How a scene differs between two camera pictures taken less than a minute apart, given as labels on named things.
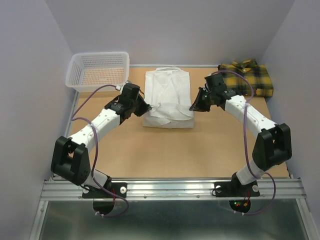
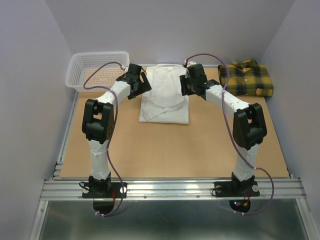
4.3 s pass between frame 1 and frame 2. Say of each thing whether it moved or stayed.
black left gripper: moved
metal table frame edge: stayed
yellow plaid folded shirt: stayed
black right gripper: moved
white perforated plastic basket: stayed
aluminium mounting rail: stayed
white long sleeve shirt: moved
